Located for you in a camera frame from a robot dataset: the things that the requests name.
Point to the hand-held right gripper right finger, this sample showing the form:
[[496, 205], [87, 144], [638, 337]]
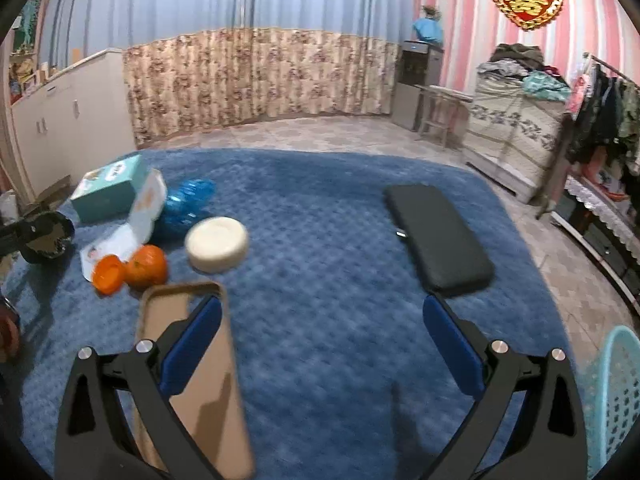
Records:
[[452, 345]]

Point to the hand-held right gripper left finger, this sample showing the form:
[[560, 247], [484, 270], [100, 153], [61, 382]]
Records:
[[192, 345]]

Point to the orange tangerine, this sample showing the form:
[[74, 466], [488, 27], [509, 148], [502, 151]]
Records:
[[147, 265]]

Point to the white round soap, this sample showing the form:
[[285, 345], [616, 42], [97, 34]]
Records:
[[215, 247]]

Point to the orange plastic lid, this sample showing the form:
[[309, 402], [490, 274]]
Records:
[[107, 275]]

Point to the blue plastic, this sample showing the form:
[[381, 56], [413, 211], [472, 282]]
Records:
[[187, 200]]

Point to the white paper packaging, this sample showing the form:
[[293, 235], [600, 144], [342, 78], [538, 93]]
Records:
[[145, 205]]

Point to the teal plastic basket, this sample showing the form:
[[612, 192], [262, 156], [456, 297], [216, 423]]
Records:
[[620, 400]]

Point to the black ribbed speaker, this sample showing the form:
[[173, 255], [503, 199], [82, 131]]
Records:
[[45, 237]]

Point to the brown phone case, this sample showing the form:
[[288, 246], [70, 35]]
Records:
[[220, 410]]

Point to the black flat case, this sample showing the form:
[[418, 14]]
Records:
[[435, 240]]

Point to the teal cardboard box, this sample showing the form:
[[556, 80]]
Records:
[[102, 200]]

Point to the low black cabinet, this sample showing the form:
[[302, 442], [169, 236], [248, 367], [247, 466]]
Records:
[[600, 252]]

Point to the blue woven blanket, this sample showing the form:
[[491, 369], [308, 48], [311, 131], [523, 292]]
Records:
[[320, 220]]

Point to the metal clothes rack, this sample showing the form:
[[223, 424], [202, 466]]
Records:
[[552, 180]]

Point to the white lace cloth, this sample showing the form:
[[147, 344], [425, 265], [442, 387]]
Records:
[[600, 205]]

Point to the patterned cloth covered appliance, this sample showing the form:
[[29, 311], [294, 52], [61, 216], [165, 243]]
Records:
[[510, 130]]

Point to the grey water dispenser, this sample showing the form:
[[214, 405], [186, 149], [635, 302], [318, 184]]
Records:
[[407, 105]]

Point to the white cabinet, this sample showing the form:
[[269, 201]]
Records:
[[70, 125]]

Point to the small side table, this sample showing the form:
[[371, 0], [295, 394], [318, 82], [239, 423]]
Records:
[[440, 92]]

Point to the row of hanging clothes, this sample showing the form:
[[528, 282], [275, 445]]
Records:
[[605, 110]]

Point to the pink hanging bag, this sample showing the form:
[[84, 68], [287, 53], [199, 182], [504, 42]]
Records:
[[579, 92]]

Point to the pile of clothes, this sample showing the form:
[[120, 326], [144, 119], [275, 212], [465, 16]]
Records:
[[515, 60]]

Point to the blue and floral curtain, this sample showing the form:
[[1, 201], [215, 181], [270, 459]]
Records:
[[225, 35]]

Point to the blue cloth cover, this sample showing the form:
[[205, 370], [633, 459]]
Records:
[[429, 30]]

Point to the green wall poster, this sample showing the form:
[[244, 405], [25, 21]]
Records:
[[29, 20]]

